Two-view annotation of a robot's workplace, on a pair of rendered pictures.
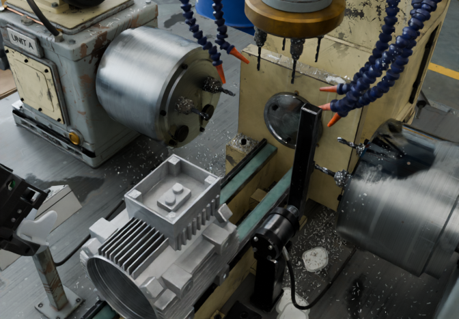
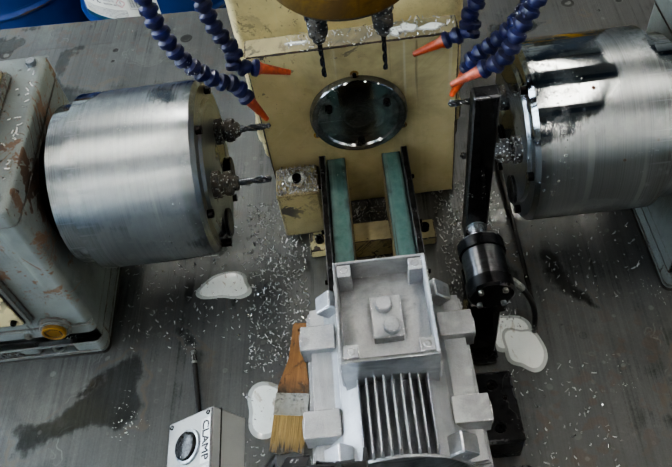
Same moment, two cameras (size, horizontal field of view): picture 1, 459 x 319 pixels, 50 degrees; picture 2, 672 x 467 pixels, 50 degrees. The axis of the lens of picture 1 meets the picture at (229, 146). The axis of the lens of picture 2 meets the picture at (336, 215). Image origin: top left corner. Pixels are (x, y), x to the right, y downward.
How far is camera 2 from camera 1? 0.40 m
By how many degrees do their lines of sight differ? 23
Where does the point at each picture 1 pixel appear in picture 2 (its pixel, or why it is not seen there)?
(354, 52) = not seen: outside the picture
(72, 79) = (17, 254)
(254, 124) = (298, 146)
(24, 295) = not seen: outside the picture
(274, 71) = (310, 61)
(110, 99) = (107, 243)
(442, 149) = (612, 48)
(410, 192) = (618, 120)
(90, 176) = (112, 365)
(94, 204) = (160, 397)
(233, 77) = not seen: hidden behind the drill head
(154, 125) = (207, 238)
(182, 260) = (451, 384)
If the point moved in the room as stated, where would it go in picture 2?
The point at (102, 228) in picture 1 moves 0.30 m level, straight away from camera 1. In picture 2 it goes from (321, 424) to (108, 307)
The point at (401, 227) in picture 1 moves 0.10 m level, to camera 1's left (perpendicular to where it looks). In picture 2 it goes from (625, 166) to (569, 209)
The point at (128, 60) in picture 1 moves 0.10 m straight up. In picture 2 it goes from (105, 171) to (74, 114)
